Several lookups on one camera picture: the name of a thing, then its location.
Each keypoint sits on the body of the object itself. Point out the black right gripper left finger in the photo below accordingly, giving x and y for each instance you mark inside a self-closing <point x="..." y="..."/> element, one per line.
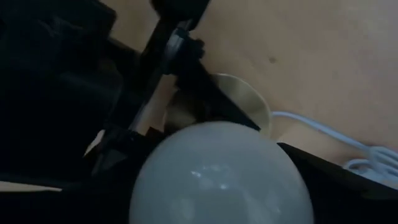
<point x="62" y="208"/>

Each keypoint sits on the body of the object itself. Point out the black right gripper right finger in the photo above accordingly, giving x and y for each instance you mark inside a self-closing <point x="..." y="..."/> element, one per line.
<point x="348" y="199"/>

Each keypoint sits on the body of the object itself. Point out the brass lamp base with socket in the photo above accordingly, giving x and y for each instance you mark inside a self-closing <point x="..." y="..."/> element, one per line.
<point x="245" y="96"/>

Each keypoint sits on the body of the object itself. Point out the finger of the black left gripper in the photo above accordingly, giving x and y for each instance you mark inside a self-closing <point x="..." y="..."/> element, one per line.
<point x="124" y="140"/>
<point x="192" y="62"/>

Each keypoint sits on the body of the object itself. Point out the white lightbulb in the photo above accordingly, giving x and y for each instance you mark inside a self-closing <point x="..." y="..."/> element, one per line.
<point x="220" y="177"/>

